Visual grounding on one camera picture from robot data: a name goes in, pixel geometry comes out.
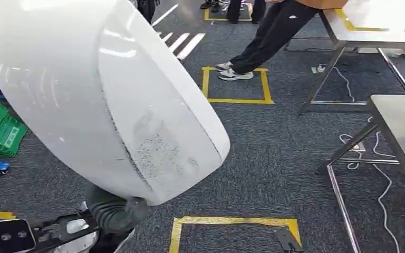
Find steel bench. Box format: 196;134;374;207
315;94;405;253

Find white cable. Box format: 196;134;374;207
339;116;401;253
332;65;357;103

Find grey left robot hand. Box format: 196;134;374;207
83;184;151;235

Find person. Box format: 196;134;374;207
136;0;161;24
200;0;230;13
225;0;267;24
216;0;320;82

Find yellow tape frame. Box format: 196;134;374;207
334;8;405;33

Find black robot foot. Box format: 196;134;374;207
273;227;304;253

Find steel table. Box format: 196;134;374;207
298;0;405;114

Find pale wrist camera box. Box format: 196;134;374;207
0;219;36;253

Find white plastic shell part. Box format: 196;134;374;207
0;0;231;207

